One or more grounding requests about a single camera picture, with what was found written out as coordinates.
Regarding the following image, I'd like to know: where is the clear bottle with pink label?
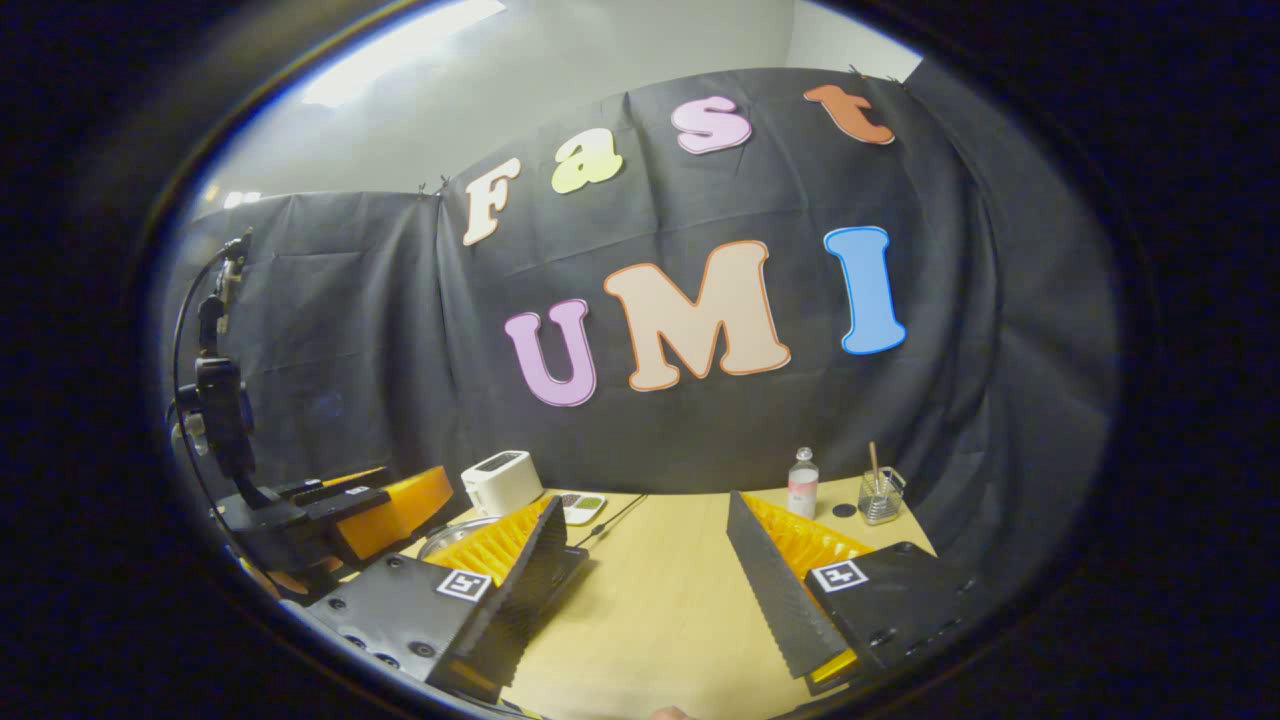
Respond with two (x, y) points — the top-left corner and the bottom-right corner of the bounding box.
(787, 447), (820, 519)

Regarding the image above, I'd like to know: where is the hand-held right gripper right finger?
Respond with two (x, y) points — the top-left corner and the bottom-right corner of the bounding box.
(725, 490), (979, 698)

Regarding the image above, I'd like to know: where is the steel pot with black handle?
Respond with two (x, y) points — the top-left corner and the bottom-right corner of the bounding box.
(418, 517), (501, 561)

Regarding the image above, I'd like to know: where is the white toaster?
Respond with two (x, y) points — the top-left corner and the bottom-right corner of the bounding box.
(460, 450), (544, 518)

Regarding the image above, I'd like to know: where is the black power cable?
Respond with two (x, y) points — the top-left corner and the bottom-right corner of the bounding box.
(575, 494), (649, 549)

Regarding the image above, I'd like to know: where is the black induction cooktop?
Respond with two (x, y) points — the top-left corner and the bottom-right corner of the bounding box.
(520, 545), (591, 641)

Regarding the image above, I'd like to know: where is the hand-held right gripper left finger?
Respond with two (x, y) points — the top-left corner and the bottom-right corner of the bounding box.
(300, 495), (571, 701)

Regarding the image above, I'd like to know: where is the clear glass holder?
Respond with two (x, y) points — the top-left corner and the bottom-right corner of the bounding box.
(858, 467), (907, 526)

